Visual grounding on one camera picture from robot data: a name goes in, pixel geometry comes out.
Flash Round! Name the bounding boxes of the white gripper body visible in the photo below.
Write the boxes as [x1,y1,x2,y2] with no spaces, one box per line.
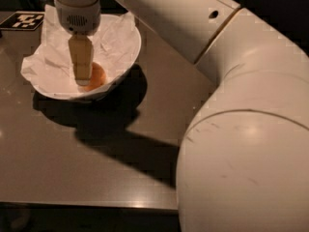
[55,0,100,35]

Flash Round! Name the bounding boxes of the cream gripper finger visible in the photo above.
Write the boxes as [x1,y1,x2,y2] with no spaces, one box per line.
[69,34,94,86]

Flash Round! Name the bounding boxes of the orange fruit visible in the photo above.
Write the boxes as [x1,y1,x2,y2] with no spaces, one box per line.
[82,62,106,92]

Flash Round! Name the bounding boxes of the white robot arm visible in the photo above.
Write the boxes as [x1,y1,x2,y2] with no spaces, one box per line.
[55,0,309,232]

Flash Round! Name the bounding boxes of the white bowl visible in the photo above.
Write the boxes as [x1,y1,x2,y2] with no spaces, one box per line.
[32,13,142,102]

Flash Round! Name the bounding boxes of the white crumpled paper liner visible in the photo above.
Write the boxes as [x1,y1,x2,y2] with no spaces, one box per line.
[20,4,141,101]

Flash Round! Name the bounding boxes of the black white fiducial marker card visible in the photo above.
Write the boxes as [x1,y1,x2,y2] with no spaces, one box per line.
[0,12,44,31]

